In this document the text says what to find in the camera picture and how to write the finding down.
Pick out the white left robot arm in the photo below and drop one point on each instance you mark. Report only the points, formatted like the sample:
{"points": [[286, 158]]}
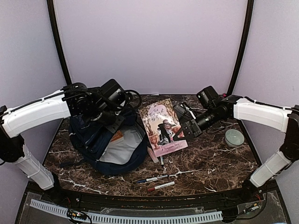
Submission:
{"points": [[98, 104]]}

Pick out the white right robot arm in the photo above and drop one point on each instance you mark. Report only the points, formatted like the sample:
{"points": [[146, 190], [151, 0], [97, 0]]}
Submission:
{"points": [[275, 129]]}

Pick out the navy blue student backpack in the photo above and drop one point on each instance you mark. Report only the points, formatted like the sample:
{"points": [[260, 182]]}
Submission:
{"points": [[110, 157]]}

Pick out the grey slotted cable duct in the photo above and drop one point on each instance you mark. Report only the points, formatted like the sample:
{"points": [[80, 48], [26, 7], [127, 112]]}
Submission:
{"points": [[114, 216]]}

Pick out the green bowl right side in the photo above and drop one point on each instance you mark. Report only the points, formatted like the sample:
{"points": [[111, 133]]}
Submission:
{"points": [[234, 138]]}

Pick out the red capped white marker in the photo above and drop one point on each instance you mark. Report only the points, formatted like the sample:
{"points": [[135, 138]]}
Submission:
{"points": [[161, 186]]}

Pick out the black capped white marker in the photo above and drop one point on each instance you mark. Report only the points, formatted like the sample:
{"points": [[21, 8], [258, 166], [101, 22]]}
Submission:
{"points": [[162, 162]]}

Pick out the blue capped white marker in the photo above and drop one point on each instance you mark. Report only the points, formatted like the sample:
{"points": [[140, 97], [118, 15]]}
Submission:
{"points": [[151, 179]]}

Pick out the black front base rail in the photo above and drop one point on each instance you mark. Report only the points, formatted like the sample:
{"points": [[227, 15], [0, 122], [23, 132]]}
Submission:
{"points": [[121, 194]]}

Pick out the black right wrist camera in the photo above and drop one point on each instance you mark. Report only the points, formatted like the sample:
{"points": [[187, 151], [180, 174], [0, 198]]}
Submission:
{"points": [[208, 97]]}

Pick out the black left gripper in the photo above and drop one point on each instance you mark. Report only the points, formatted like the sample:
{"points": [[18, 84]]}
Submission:
{"points": [[113, 128]]}

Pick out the pink Shakespeare paperback book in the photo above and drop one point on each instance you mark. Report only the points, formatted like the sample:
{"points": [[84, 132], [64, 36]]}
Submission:
{"points": [[161, 124]]}

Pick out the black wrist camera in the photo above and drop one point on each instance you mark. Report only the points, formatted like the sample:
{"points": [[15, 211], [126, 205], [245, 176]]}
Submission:
{"points": [[208, 97], [113, 94]]}

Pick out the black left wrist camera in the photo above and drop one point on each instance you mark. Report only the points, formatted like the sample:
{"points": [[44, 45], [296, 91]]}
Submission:
{"points": [[113, 94]]}

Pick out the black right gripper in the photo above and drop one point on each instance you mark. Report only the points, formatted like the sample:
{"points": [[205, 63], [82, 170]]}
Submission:
{"points": [[197, 132]]}

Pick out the orange treehouse paperback book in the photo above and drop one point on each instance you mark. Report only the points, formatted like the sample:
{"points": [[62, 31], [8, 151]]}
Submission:
{"points": [[117, 136]]}

